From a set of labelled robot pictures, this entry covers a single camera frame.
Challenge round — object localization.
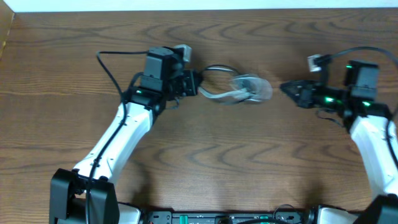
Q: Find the black USB cable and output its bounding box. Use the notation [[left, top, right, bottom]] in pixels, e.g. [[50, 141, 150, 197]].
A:
[[198, 63, 256, 103]]

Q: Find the white USB cable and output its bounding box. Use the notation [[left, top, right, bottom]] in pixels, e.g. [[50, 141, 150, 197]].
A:
[[197, 65, 274, 105]]

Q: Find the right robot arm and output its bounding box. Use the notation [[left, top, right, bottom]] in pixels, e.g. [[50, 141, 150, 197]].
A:
[[280, 60, 397, 223]]

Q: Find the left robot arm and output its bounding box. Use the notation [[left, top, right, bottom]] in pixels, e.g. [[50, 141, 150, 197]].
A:
[[49, 45, 201, 223]]

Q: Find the left camera black cable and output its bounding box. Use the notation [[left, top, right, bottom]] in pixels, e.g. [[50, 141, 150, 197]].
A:
[[84, 50, 149, 224]]

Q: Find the camera black cable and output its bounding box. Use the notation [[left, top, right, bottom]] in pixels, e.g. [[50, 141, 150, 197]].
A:
[[84, 50, 149, 224], [326, 46, 398, 170]]

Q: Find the right camera black cable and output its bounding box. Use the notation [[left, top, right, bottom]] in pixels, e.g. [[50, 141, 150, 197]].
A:
[[326, 46, 398, 170]]

